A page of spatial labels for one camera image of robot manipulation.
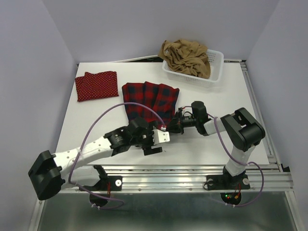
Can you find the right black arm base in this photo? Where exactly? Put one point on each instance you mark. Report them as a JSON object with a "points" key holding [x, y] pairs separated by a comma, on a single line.
{"points": [[230, 187]]}

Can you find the white board strip behind table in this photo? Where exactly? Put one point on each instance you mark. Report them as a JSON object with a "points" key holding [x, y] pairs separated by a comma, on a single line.
{"points": [[135, 59]]}

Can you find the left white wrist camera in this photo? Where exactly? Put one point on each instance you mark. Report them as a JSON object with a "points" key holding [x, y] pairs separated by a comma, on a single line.
{"points": [[160, 137]]}

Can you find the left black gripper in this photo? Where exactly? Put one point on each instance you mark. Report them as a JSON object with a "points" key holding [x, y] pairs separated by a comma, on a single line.
{"points": [[147, 148]]}

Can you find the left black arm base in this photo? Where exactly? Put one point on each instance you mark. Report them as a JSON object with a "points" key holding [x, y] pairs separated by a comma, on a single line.
{"points": [[101, 197]]}

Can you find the white plastic basket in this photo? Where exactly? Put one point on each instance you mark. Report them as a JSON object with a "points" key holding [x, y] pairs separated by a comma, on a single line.
{"points": [[216, 61]]}

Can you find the tan brown skirt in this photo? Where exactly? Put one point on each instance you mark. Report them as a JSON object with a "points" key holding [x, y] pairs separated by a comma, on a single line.
{"points": [[186, 57]]}

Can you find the red black plaid skirt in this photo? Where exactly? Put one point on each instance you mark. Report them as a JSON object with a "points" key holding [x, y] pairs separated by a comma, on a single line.
{"points": [[160, 98]]}

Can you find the aluminium frame rails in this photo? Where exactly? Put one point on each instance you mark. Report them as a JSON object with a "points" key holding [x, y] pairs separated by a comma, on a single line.
{"points": [[164, 192]]}

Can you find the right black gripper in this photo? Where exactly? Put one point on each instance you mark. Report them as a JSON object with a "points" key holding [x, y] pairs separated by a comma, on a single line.
{"points": [[175, 125]]}

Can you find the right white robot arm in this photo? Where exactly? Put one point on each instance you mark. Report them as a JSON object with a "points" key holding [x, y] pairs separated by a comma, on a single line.
{"points": [[244, 131]]}

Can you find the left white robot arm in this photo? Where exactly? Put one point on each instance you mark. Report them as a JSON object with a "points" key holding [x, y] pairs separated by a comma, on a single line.
{"points": [[51, 173]]}

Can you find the red polka dot skirt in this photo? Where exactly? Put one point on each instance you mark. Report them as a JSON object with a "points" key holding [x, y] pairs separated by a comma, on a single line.
{"points": [[96, 86]]}

